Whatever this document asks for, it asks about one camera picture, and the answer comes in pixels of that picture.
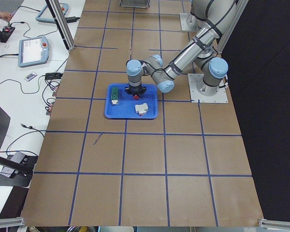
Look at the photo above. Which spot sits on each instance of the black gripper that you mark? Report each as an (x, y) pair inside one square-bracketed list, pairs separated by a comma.
[(136, 90)]

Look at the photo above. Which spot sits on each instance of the aluminium frame post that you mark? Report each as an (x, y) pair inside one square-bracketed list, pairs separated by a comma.
[(61, 23)]

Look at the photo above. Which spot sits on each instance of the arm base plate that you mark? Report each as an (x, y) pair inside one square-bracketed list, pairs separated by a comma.
[(202, 93), (188, 22)]

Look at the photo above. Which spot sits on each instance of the person hand far left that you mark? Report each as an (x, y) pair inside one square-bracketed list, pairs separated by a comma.
[(6, 16)]

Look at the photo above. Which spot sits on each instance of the wire basket shelf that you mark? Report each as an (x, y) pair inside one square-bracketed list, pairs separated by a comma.
[(135, 3)]

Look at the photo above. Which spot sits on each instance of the blue plastic tray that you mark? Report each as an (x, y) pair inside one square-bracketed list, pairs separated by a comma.
[(125, 106)]

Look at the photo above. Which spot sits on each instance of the aluminium rail bottom left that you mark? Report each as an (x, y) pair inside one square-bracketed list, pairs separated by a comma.
[(11, 222)]

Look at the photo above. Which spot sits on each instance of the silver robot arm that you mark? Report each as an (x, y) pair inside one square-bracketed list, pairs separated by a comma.
[(216, 68), (220, 13)]

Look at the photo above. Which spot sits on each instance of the aluminium rail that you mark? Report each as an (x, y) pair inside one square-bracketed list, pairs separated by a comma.
[(274, 224), (11, 222)]

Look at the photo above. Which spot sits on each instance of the near teach pendant tablet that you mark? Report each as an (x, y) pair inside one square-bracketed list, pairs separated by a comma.
[(33, 51)]

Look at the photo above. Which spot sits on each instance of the black power adapter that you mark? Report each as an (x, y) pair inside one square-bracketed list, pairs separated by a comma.
[(53, 76)]

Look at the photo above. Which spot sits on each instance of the small remote control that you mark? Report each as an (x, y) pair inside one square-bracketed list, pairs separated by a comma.
[(30, 76)]

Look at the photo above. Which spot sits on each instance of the black device on desk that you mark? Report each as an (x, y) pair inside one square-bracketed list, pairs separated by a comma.
[(6, 33)]

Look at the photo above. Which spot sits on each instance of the white grey circuit breaker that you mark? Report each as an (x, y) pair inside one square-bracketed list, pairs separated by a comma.
[(141, 109)]

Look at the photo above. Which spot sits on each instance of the aluminium rail bottom right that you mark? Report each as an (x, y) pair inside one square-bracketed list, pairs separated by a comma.
[(274, 224)]

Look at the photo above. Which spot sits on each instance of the green terminal block component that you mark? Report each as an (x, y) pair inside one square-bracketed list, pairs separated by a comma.
[(114, 95)]

